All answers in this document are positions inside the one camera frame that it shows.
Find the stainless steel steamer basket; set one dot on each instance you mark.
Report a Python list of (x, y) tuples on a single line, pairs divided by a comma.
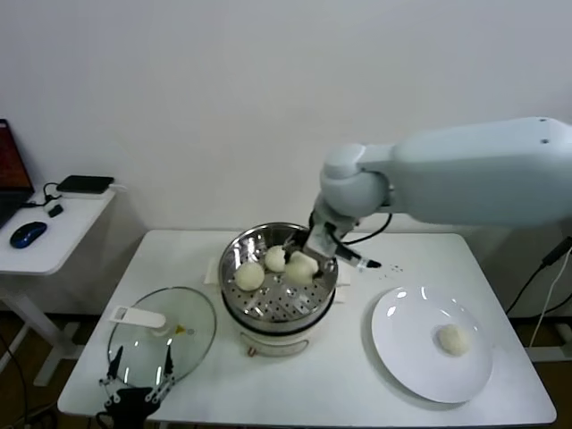
[(286, 308)]

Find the white steamed baozi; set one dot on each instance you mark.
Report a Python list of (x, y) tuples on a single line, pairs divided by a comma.
[(299, 271), (453, 340), (275, 259), (249, 275)]

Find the blue computer mouse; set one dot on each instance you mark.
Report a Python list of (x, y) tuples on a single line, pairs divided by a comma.
[(27, 234)]

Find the black laptop with red screen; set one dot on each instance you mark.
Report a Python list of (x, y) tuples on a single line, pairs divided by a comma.
[(11, 179)]

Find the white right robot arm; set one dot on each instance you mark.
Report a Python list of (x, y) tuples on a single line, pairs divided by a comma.
[(469, 174)]

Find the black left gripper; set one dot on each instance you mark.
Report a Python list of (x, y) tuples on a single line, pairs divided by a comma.
[(132, 404)]

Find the black-topped white box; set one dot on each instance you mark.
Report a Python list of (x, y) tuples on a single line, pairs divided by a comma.
[(84, 185)]

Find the white electric cooker base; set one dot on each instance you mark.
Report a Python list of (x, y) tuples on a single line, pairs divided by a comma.
[(272, 342)]

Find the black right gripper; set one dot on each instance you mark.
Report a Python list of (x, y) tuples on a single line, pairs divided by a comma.
[(319, 243)]

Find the white round plate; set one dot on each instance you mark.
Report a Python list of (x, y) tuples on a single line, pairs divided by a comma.
[(402, 339)]

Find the white side table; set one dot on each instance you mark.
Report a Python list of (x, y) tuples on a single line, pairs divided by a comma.
[(58, 241)]

